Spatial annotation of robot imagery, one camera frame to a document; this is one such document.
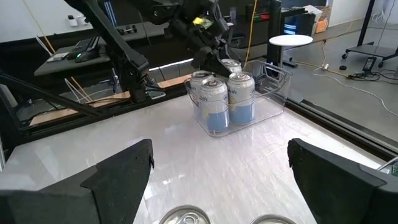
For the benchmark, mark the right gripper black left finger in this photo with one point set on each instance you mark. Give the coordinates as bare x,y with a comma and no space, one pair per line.
118,186

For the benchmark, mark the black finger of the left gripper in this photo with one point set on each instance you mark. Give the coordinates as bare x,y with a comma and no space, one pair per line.
206,62
224,49

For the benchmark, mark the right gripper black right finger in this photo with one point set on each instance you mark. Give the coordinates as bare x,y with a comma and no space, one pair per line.
335,193

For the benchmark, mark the white blue Spindrift can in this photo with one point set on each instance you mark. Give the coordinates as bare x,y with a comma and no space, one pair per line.
273,220
214,105
241,99
197,87
185,216
234,65

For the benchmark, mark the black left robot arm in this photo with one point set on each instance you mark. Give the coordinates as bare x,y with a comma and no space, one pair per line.
109,40

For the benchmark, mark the small yellow tag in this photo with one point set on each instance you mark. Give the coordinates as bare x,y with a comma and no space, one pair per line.
199,21

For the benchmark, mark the black floor stand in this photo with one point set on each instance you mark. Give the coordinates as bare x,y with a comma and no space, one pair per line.
274,31

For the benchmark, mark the clear plastic bin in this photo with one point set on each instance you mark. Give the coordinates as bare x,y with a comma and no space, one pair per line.
267,102
387,162

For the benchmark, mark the black cabinet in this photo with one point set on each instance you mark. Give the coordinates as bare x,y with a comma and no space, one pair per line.
300,23

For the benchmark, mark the brown cardboard box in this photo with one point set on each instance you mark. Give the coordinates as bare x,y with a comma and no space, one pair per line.
322,23

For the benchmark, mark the black computer mouse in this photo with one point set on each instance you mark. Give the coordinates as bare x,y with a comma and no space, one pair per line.
86,57

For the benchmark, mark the black keyboard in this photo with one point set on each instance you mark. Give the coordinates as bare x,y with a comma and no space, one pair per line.
84,46

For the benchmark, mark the dark grey desk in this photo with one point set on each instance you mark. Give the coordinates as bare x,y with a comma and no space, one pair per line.
68,64

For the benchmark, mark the black power brick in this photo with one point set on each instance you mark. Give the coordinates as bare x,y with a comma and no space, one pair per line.
369,64

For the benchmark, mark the black rolling cart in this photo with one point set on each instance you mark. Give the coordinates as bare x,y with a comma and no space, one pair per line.
370,49

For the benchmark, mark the black diagonal frame strut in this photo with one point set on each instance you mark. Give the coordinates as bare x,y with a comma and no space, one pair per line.
46,96

